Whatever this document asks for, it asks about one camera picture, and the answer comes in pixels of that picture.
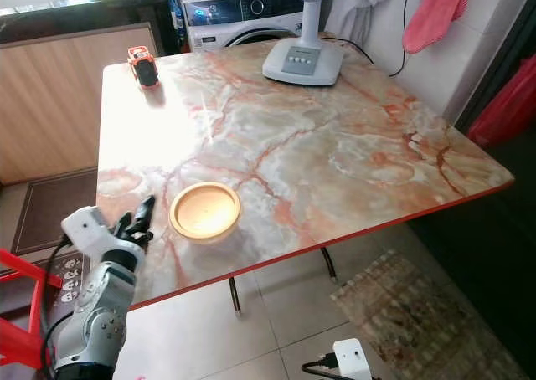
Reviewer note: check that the light wooden cabinet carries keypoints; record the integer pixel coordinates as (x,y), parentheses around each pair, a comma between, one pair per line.
(67,95)

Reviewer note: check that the white front-load washing machine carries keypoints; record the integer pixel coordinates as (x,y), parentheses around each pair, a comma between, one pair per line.
(234,16)

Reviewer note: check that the tan round bowl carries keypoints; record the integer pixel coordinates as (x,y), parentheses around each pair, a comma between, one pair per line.
(204,213)

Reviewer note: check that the dark brown doormat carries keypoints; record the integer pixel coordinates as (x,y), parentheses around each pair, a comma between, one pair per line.
(50,208)

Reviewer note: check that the brown patterned rug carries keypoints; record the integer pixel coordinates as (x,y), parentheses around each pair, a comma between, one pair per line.
(419,321)

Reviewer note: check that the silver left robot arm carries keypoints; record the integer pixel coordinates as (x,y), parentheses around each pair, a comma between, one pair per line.
(105,321)

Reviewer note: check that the marble pattern red-edged table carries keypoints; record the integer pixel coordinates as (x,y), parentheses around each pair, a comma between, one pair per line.
(327,146)

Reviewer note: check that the red plastic chair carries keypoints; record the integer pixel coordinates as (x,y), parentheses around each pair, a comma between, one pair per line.
(17,346)

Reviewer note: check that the orange and black small device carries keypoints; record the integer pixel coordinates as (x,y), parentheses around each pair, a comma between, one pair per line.
(143,66)

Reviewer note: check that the white hanging cloth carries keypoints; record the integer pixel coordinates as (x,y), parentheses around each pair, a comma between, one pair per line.
(356,7)

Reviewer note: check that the white table fan black grille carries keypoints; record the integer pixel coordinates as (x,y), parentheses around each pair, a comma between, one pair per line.
(304,58)

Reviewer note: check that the red hanging cloth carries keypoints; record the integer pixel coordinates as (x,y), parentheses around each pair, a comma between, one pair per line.
(435,13)

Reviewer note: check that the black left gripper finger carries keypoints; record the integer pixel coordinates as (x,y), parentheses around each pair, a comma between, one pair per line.
(148,213)
(126,223)

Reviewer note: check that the white power strip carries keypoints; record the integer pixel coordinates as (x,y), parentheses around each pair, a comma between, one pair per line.
(71,284)

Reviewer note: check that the red plastic bag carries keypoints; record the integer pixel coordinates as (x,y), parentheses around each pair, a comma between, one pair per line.
(507,104)

